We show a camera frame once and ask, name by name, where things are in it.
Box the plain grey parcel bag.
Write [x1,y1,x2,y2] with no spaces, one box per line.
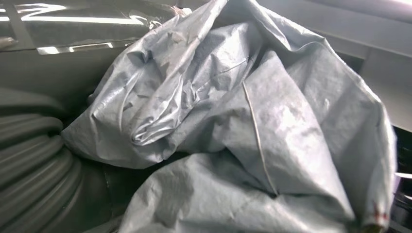
[61,0,398,233]

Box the white scale with steel tray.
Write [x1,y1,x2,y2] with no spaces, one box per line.
[0,0,194,55]

